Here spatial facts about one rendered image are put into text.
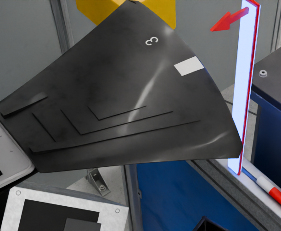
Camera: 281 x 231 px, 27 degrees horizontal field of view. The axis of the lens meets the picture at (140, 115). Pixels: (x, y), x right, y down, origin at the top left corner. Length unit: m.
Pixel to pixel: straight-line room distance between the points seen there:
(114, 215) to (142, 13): 0.24
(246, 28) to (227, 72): 1.42
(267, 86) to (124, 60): 0.36
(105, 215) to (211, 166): 0.31
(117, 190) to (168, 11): 1.11
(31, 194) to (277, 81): 0.46
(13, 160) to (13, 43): 0.92
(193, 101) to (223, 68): 1.48
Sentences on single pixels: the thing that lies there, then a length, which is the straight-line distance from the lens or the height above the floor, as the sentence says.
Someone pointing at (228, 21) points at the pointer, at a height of 1.18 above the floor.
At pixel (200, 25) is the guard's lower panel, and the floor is 0.43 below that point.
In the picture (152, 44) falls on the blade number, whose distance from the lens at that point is 0.66.
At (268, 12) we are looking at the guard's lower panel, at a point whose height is 0.31.
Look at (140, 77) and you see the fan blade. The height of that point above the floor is 1.17.
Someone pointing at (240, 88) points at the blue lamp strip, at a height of 1.05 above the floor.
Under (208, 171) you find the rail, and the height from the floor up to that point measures 0.81.
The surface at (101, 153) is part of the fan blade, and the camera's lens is 0.56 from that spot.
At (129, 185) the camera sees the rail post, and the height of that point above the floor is 0.48.
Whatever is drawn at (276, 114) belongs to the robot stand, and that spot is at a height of 0.92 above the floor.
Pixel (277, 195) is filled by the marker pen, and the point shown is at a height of 0.87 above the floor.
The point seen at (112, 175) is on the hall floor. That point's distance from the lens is 2.00.
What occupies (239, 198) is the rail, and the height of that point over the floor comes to 0.82.
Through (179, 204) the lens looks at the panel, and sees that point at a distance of 1.23.
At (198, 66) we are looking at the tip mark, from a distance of 0.65.
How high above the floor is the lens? 1.60
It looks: 48 degrees down
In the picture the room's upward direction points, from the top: 5 degrees counter-clockwise
